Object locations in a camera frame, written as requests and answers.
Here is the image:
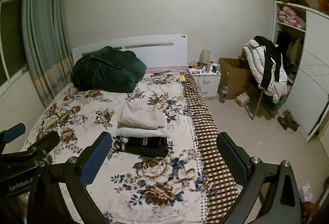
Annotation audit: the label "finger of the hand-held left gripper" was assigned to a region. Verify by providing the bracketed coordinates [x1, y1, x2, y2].
[15, 131, 60, 163]
[0, 123, 26, 147]

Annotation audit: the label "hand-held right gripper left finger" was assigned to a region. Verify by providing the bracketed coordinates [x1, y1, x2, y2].
[27, 132, 114, 224]

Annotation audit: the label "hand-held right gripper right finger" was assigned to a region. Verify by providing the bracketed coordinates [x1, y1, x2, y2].
[216, 132, 301, 224]

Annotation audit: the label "grey long-sleeve shirt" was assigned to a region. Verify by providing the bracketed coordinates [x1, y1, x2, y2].
[118, 102, 166, 129]

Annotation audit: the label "hanging clothes in wardrobe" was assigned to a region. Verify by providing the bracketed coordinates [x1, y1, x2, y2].
[276, 30, 304, 74]

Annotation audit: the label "black folded garment with stripes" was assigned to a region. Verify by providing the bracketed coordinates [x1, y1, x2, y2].
[112, 135, 170, 158]

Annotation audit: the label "white folded garment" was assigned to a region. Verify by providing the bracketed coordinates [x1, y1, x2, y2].
[116, 123, 171, 139]

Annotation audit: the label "metal folding chair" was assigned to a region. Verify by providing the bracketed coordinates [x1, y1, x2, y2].
[243, 80, 278, 120]

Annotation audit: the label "pink tissue pack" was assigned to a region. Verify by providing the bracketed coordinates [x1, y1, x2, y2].
[236, 92, 251, 107]

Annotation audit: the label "plastic water bottle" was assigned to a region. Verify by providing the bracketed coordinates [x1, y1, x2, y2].
[219, 84, 229, 104]

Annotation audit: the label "floral blanket with checked border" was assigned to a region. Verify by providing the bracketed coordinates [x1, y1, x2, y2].
[21, 71, 243, 224]

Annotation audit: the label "brown shoes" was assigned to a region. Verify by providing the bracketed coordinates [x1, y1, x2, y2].
[277, 110, 301, 132]

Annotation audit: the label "green basket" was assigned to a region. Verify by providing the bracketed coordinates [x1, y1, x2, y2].
[263, 96, 286, 112]

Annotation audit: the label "white nightstand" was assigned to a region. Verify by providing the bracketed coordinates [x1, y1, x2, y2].
[187, 66, 222, 99]

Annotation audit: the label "large cardboard box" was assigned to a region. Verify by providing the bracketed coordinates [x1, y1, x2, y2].
[217, 58, 254, 101]

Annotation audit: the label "pink printed bag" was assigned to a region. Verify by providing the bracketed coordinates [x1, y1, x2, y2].
[299, 183, 314, 201]

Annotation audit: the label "white-framed window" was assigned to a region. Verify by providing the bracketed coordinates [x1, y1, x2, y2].
[0, 0, 29, 93]

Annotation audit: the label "dark green duvet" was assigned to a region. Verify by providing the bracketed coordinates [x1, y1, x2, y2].
[71, 46, 147, 93]

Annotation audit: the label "beige table lamp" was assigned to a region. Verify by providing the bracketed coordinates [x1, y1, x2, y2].
[200, 49, 211, 64]

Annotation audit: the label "grey-green curtain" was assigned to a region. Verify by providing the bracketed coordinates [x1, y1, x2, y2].
[22, 0, 75, 109]

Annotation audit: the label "black jacket with white stripes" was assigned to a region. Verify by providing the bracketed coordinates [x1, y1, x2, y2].
[254, 35, 286, 92]

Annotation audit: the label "pink bed sheet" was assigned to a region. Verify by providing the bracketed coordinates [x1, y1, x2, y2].
[145, 66, 189, 75]

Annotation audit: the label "white wardrobe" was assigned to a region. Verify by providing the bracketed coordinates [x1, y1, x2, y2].
[272, 0, 329, 143]

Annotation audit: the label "white bed headboard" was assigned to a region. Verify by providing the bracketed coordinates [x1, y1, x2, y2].
[71, 34, 188, 71]

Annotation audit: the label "pink floral quilt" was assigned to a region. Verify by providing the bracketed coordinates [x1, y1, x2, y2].
[276, 6, 306, 30]

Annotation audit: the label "orange cloth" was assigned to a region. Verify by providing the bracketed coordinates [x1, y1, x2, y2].
[315, 0, 329, 14]

